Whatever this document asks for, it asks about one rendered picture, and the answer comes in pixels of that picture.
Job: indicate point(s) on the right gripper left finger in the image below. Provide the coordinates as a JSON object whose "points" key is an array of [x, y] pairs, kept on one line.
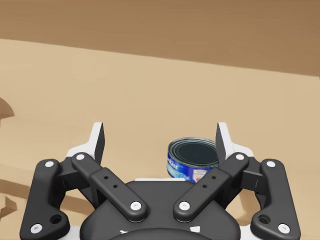
{"points": [[112, 185]]}

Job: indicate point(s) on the pale wooden shelf unit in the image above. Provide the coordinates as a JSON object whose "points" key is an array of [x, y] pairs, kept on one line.
{"points": [[155, 95]]}

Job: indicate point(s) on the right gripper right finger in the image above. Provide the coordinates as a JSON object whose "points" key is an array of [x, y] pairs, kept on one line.
{"points": [[210, 182]]}

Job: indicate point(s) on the blue flat can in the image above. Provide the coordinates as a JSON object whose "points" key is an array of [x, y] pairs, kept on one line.
{"points": [[187, 155]]}

